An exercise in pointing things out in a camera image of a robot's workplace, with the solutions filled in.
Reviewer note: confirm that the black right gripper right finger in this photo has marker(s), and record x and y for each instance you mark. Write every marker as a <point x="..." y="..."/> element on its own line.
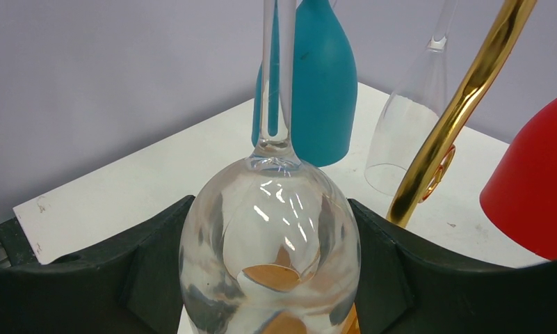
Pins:
<point x="411" y="285"/>

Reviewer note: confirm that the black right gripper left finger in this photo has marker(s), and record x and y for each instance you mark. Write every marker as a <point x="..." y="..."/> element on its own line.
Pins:
<point x="128" y="283"/>

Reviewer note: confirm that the gold spiral rack wooden base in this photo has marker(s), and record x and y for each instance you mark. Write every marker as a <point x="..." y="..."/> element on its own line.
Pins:
<point x="427" y="168"/>

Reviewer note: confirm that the small clear wine glass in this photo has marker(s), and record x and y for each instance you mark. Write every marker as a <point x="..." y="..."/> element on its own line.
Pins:
<point x="270" y="243"/>

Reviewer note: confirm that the red plastic goblet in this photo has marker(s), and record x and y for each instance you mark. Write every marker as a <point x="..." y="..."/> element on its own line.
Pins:
<point x="520" y="198"/>

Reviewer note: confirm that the clear champagne flute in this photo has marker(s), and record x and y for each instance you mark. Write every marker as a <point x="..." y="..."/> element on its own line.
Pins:
<point x="411" y="111"/>

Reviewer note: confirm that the blue plastic goblet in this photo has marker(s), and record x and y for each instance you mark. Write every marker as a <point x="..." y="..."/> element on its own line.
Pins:
<point x="306" y="87"/>

